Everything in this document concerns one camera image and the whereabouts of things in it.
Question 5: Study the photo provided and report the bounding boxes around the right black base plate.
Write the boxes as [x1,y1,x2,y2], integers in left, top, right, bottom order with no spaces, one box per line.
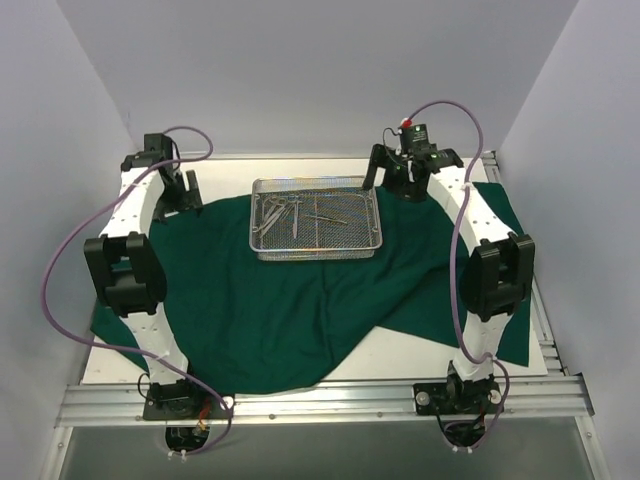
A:
[412,381,502,416]

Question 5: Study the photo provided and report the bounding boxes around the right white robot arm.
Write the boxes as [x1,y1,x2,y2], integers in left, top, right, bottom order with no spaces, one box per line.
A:
[363,121,535,413]

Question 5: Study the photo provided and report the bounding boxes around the green surgical drape cloth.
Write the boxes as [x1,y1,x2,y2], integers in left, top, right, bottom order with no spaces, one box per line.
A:
[89,181,532,399]

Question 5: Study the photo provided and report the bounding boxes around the steel forceps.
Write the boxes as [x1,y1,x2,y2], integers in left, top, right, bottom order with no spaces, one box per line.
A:
[289,196,302,240]

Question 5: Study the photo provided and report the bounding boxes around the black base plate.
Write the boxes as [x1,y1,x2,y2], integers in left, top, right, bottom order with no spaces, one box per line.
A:
[142,382,229,421]
[412,381,502,416]

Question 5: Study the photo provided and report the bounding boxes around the aluminium front rail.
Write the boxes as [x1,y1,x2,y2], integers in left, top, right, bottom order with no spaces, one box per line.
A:
[56,375,594,427]

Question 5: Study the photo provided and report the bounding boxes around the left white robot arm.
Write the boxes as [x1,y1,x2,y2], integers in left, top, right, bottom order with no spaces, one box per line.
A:
[84,132,203,419]

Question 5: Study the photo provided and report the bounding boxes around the wire mesh instrument tray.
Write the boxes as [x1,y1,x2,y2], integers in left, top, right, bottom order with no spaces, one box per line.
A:
[249,175,383,261]

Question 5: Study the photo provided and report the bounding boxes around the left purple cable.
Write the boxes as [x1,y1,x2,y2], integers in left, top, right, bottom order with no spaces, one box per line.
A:
[40,125,236,456]

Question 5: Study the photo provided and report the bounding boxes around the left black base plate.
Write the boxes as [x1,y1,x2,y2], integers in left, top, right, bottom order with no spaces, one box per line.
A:
[142,382,229,421]

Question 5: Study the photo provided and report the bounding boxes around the steel surgical scissors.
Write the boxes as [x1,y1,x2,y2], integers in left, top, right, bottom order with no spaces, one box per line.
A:
[257,197,290,237]

